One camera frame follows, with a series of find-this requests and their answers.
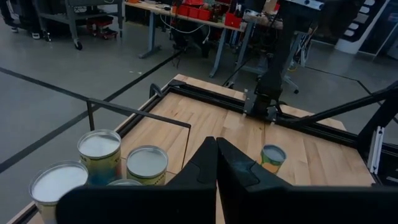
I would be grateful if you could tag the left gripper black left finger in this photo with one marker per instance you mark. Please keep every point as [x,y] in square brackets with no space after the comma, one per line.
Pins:
[155,205]

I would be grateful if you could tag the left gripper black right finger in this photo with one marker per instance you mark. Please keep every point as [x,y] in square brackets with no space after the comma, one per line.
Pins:
[280,205]

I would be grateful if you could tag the carrots label tin can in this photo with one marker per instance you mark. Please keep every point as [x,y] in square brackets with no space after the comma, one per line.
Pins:
[124,183]

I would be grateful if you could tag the tomatoes label tin can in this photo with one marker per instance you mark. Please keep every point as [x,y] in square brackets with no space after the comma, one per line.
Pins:
[99,161]
[146,163]

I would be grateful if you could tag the short green tin can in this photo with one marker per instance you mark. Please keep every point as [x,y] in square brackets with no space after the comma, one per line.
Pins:
[273,155]

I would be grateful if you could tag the peas label tin can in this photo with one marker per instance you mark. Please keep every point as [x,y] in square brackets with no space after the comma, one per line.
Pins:
[53,183]

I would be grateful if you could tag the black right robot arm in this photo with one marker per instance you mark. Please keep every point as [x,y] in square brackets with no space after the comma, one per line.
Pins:
[273,68]

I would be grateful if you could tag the silver aluminium extrusion bar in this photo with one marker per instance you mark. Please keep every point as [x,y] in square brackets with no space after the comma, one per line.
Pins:
[376,149]

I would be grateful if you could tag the black clamp lever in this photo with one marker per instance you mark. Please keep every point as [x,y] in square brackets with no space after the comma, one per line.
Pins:
[155,90]

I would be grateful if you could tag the wooden workbench grey legs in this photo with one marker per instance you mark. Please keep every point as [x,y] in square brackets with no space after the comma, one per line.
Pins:
[152,28]

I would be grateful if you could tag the red low rolling stool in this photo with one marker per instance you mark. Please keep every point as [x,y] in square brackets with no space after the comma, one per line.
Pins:
[101,28]

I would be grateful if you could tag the small red storage bin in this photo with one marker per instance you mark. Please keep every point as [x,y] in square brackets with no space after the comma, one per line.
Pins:
[200,14]
[233,20]
[185,11]

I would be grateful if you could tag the grey rolling metal cart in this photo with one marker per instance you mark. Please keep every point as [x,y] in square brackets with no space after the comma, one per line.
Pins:
[71,15]

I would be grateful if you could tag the person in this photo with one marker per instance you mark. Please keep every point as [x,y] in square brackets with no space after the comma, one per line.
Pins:
[28,18]

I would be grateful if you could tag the black aluminium table frame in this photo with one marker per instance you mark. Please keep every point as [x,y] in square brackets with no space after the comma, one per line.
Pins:
[311,126]

